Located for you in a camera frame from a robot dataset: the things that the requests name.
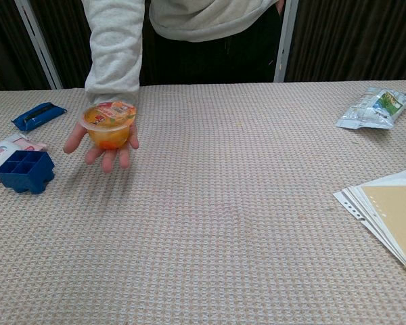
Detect person's right hand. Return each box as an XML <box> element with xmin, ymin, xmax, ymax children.
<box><xmin>63</xmin><ymin>120</ymin><xmax>140</xmax><ymax>174</ymax></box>

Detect orange fruit jelly cup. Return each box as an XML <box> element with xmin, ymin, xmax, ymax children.
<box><xmin>79</xmin><ymin>101</ymin><xmax>138</xmax><ymax>150</ymax></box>

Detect person's grey-sleeved right forearm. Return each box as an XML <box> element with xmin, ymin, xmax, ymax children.
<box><xmin>84</xmin><ymin>0</ymin><xmax>145</xmax><ymax>104</ymax></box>

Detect blue snack packet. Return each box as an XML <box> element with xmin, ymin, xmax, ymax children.
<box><xmin>12</xmin><ymin>102</ymin><xmax>68</xmax><ymax>132</ymax></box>

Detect blue plastic compartment tray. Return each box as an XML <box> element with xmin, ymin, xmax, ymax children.
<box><xmin>0</xmin><ymin>150</ymin><xmax>55</xmax><ymax>194</ymax></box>

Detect pink white wet wipes pack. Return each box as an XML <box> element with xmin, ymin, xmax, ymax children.
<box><xmin>0</xmin><ymin>133</ymin><xmax>47</xmax><ymax>190</ymax></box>

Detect checked beige tablecloth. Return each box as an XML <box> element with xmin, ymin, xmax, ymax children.
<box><xmin>0</xmin><ymin>79</ymin><xmax>406</xmax><ymax>325</ymax></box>

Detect person's black trousers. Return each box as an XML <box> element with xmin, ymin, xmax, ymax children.
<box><xmin>139</xmin><ymin>6</ymin><xmax>282</xmax><ymax>86</ymax></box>

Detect dark pleated curtain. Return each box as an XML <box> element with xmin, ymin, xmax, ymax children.
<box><xmin>286</xmin><ymin>0</ymin><xmax>406</xmax><ymax>82</ymax></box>
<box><xmin>0</xmin><ymin>0</ymin><xmax>93</xmax><ymax>93</ymax></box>

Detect person's grey hoodie torso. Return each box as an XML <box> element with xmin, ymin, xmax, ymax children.
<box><xmin>148</xmin><ymin>0</ymin><xmax>286</xmax><ymax>43</ymax></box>

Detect stack of punched plastic sleeves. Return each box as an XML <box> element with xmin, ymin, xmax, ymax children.
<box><xmin>333</xmin><ymin>165</ymin><xmax>406</xmax><ymax>288</ymax></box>

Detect white green snack bag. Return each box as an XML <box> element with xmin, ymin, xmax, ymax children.
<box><xmin>334</xmin><ymin>86</ymin><xmax>406</xmax><ymax>131</ymax></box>

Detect beige paper sheet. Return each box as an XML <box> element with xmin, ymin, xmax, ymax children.
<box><xmin>360</xmin><ymin>184</ymin><xmax>406</xmax><ymax>268</ymax></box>

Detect slanted white frame post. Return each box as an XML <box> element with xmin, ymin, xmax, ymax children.
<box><xmin>14</xmin><ymin>0</ymin><xmax>63</xmax><ymax>90</ymax></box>

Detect upright white frame post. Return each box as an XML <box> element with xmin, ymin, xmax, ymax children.
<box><xmin>273</xmin><ymin>0</ymin><xmax>299</xmax><ymax>83</ymax></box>

